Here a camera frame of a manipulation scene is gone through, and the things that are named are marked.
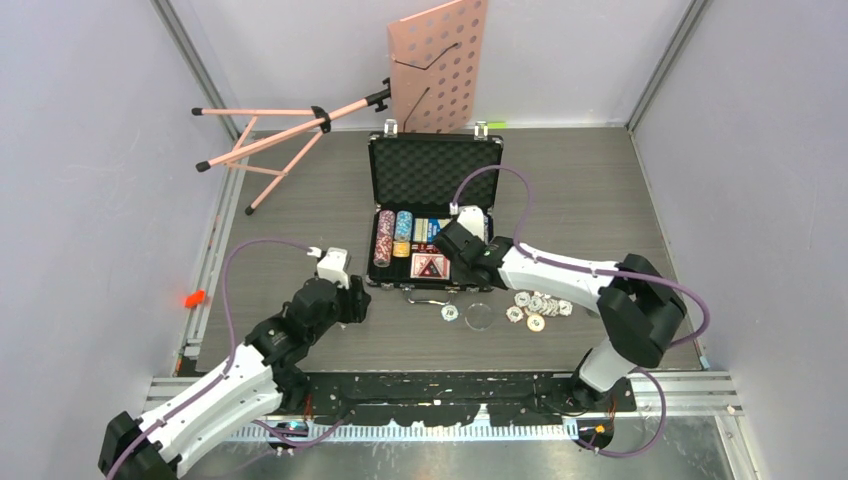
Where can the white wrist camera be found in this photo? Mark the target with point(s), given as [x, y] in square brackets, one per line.
[474, 220]
[331, 265]

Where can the red backed card deck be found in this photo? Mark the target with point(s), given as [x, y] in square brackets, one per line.
[446, 265]

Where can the pink perforated music stand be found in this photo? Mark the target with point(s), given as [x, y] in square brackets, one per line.
[433, 57]

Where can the yellow chip stack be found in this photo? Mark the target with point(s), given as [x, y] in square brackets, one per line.
[401, 249]

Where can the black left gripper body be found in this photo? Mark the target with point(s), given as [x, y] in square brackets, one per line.
[347, 306]

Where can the clear acrylic dealer disc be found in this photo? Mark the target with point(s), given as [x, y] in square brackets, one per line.
[479, 316]

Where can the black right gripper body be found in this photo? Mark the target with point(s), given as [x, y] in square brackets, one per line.
[459, 274]

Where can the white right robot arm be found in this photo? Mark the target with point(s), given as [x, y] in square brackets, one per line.
[639, 309]

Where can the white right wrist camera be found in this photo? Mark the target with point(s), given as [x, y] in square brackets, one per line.
[474, 220]

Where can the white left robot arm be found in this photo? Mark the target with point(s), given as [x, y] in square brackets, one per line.
[260, 377]

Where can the light blue chip stack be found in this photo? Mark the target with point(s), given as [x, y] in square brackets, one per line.
[404, 226]

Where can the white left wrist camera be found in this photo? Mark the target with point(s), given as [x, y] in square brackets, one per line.
[331, 265]

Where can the blue Texas Hold'em card deck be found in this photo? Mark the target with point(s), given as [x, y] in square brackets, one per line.
[426, 229]

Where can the dark red chip stack left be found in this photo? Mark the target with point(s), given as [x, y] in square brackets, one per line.
[383, 249]

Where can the black aluminium poker case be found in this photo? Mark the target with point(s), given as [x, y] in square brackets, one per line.
[423, 173]

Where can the pile of loose poker chips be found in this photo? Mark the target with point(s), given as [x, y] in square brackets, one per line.
[533, 309]

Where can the white 10 poker chip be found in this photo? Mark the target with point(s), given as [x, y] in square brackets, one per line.
[449, 312]

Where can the triangular all in button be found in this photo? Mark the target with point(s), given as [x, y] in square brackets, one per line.
[431, 267]

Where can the purple poker chip stack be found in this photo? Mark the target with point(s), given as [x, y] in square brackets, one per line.
[386, 223]

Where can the orange clip on rail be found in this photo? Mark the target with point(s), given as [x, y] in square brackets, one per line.
[194, 299]

